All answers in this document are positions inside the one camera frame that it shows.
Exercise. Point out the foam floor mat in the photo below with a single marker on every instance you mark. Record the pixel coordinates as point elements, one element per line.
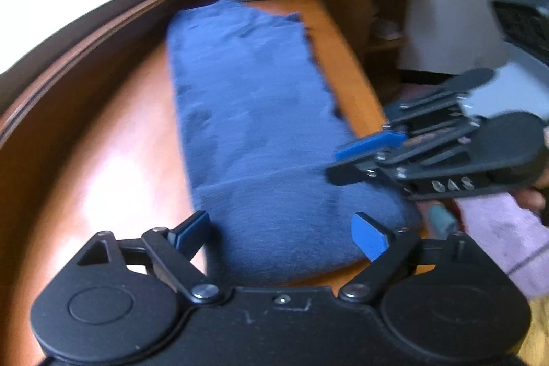
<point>441,220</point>

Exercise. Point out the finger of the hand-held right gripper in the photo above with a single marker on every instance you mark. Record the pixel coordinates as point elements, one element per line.
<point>351,175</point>
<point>369,145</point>

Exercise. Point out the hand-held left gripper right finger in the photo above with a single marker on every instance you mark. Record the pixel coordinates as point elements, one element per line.
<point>369,237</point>

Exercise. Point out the person's right hand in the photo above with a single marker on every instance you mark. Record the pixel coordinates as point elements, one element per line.
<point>534,201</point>

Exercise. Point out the dark blue pants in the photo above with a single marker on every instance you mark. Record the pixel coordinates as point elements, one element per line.
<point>257,113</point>

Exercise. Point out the wooden side shelf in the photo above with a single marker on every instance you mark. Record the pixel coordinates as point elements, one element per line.
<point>364,6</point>

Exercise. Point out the wooden window frame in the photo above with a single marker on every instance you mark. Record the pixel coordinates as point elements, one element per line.
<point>107,23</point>

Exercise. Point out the yellow cloth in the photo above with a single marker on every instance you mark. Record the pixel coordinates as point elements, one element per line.
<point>538,331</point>

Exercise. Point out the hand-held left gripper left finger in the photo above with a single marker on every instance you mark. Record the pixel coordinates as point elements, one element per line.
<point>188,235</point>

